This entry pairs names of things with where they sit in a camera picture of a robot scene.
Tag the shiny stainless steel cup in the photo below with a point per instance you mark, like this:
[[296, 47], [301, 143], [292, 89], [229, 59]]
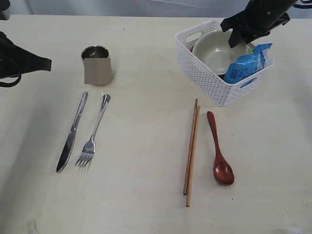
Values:
[[97, 65]]

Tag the white woven plastic basket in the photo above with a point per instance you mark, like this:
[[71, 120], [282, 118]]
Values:
[[220, 92]]

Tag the reddish brown wooden spoon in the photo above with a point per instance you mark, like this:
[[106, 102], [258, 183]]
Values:
[[222, 170]]

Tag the dark wooden chopstick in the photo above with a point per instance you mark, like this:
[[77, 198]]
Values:
[[190, 149]]

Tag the short metal spoon handle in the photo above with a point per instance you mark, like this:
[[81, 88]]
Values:
[[89, 147]]

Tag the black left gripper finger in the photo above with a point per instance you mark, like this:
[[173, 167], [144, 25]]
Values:
[[34, 63]]

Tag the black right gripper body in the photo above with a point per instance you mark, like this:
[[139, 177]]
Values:
[[261, 16]]

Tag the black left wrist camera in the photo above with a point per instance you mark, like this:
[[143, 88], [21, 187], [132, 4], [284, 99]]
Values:
[[5, 9]]

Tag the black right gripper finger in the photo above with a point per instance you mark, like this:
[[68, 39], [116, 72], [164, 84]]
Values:
[[236, 23], [237, 36]]

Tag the pale green ceramic bowl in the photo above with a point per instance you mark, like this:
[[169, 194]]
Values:
[[214, 51]]

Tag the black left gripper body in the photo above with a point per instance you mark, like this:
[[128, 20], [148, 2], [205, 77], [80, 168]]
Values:
[[13, 59]]

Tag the light wooden chopstick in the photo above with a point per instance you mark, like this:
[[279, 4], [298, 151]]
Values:
[[191, 167]]

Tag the blue snack packet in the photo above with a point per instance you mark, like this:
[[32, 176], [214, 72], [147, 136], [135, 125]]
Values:
[[247, 65]]

